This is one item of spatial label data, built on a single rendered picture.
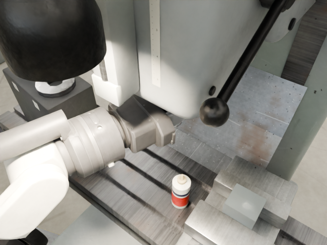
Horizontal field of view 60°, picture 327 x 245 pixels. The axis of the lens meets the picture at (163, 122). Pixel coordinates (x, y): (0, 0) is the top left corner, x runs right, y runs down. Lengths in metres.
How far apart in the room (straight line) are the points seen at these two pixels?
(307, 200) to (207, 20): 1.79
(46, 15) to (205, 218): 0.45
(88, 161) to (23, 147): 0.08
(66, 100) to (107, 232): 0.33
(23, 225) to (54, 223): 1.41
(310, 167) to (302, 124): 1.29
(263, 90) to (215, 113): 0.55
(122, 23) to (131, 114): 0.18
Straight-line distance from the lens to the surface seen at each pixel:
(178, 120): 0.47
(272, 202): 0.60
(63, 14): 0.19
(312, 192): 2.04
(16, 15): 0.19
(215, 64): 0.31
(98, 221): 0.77
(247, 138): 0.84
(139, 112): 0.44
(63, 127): 0.39
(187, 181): 0.62
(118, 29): 0.29
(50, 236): 1.34
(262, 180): 0.67
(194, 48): 0.28
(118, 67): 0.31
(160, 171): 0.73
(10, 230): 0.42
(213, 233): 0.54
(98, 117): 0.41
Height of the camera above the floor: 1.57
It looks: 46 degrees down
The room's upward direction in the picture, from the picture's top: straight up
